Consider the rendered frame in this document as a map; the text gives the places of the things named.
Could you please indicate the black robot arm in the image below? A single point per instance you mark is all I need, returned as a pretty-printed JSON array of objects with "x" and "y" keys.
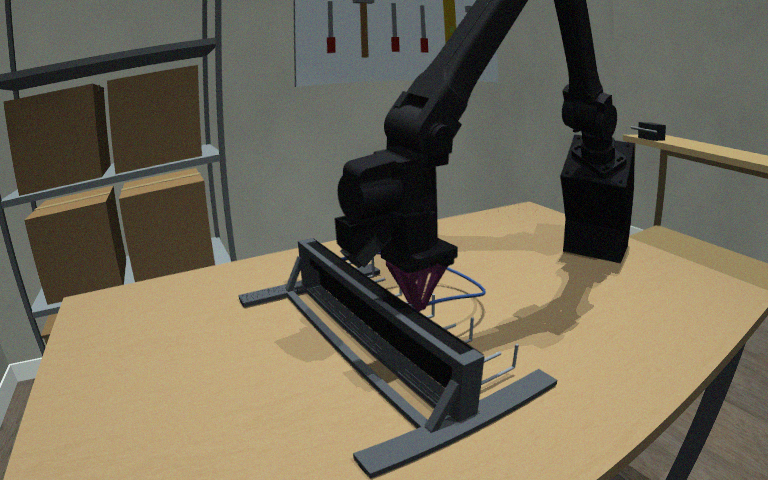
[{"x": 370, "y": 191}]

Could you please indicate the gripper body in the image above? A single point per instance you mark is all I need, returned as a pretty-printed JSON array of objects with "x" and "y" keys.
[{"x": 439, "y": 249}]

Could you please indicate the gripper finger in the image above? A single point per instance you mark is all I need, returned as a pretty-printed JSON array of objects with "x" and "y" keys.
[
  {"x": 411, "y": 286},
  {"x": 395, "y": 271}
]

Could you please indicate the blue patch cord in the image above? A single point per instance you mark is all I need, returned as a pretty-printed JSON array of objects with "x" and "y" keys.
[{"x": 460, "y": 296}]

